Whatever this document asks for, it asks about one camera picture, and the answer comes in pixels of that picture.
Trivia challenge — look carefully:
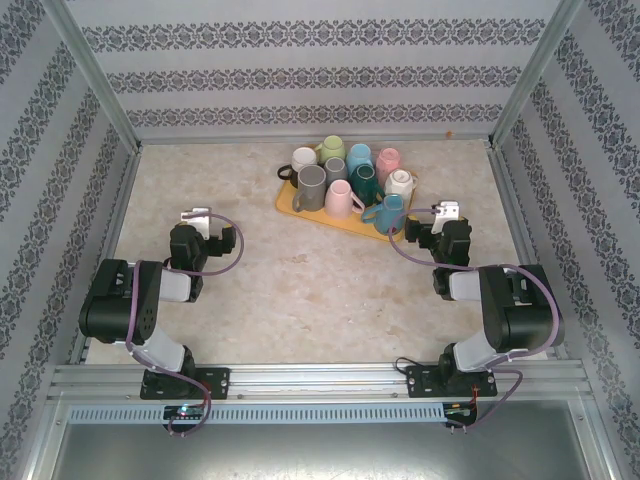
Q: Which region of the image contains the teal mug with grey inside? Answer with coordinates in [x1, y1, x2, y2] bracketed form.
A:
[360, 193, 406, 235]

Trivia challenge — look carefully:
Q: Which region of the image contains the white faceted mug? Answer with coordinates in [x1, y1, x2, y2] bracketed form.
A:
[383, 168, 420, 199]

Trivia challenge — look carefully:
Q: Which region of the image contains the dark green faceted mug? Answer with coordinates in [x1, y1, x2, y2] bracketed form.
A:
[348, 164, 386, 206]

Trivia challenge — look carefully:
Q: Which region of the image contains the pink faceted mug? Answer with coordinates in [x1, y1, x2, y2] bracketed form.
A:
[374, 147, 403, 176]

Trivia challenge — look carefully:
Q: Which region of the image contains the pale pink round mug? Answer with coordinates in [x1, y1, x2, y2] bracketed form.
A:
[323, 179, 366, 220]

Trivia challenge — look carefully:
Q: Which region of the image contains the large dark grey mug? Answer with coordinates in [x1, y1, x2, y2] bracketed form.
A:
[292, 164, 329, 214]

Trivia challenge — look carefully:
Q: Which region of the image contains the small tapered grey mug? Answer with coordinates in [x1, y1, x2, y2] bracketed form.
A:
[323, 156, 349, 185]

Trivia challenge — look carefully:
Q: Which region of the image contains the black mug with white base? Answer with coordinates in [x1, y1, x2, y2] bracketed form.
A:
[277, 146, 319, 189]

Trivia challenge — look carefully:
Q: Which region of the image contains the light blue mug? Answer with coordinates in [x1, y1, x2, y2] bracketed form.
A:
[345, 143, 376, 174]

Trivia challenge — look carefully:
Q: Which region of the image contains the light green mug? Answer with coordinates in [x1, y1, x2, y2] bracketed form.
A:
[313, 134, 347, 161]

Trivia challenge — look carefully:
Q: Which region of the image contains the yellow plastic tray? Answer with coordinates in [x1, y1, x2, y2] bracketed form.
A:
[274, 143, 421, 244]

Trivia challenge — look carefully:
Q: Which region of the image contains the grey metal sheet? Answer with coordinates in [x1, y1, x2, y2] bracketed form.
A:
[44, 394, 609, 480]

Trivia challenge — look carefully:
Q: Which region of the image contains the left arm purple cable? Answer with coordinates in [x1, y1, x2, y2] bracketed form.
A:
[124, 212, 246, 439]

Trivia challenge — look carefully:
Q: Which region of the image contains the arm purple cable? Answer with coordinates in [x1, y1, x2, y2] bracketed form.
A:
[389, 209, 565, 434]
[124, 212, 246, 439]

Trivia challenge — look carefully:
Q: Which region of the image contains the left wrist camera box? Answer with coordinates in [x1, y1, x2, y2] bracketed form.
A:
[179, 205, 212, 237]

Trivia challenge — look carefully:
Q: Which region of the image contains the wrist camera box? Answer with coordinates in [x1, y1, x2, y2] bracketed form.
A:
[179, 205, 212, 237]
[432, 199, 461, 236]

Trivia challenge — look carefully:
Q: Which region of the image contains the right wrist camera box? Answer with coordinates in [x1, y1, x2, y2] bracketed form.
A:
[432, 199, 461, 236]

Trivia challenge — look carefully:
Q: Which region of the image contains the aluminium side rail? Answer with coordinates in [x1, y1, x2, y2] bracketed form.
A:
[67, 149, 144, 366]
[488, 144, 571, 361]

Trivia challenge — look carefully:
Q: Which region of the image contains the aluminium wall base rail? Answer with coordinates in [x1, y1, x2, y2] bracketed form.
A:
[137, 138, 496, 149]

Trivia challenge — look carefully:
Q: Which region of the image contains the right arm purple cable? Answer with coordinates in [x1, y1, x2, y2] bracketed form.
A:
[389, 209, 565, 434]

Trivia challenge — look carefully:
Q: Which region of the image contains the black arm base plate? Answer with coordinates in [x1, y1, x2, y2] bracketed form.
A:
[405, 363, 499, 399]
[141, 367, 232, 401]

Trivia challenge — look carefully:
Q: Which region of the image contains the long aluminium mounting rail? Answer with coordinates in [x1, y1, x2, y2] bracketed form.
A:
[47, 362, 594, 401]

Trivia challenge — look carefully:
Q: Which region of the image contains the slotted grey cable duct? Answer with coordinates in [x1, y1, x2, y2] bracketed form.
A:
[67, 403, 446, 425]

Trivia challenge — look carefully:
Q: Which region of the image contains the aluminium frame post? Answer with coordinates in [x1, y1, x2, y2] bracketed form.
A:
[487, 0, 586, 149]
[47, 0, 144, 154]

